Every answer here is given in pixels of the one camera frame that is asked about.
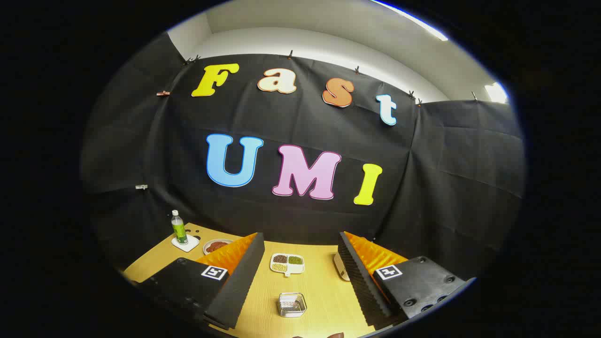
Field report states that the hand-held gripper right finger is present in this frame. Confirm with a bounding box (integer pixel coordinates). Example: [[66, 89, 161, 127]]
[[338, 230, 476, 330]]

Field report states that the white divided dish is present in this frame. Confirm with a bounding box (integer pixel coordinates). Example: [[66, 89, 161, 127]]
[[270, 253, 305, 277]]

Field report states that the white round food plate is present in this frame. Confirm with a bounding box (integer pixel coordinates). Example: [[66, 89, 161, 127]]
[[203, 239, 234, 255]]

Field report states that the white square coaster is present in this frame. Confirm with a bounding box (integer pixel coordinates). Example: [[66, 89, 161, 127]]
[[171, 235, 200, 253]]

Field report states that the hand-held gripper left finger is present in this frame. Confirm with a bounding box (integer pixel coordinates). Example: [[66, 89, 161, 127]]
[[139, 232, 265, 330]]

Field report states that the green drink bottle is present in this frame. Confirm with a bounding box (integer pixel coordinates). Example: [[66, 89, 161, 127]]
[[171, 210, 189, 245]]

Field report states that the perforated metal tray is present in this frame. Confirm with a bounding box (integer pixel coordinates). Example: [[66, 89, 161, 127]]
[[277, 292, 308, 318]]

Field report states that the white toaster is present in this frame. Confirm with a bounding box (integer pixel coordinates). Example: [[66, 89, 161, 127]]
[[333, 253, 351, 282]]

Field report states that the ceiling light panel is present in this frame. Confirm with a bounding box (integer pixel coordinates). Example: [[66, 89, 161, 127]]
[[485, 82, 509, 104]]

